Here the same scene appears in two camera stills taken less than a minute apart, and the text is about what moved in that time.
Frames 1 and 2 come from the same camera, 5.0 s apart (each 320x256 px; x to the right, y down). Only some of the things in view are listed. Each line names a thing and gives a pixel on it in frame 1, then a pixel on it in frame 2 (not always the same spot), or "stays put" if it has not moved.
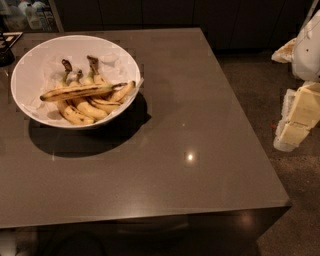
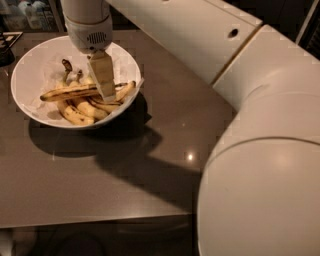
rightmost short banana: [123, 92] stays put
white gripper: [308, 55] -> [87, 36]
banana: [81, 91] stays put
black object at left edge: [7, 40] stays put
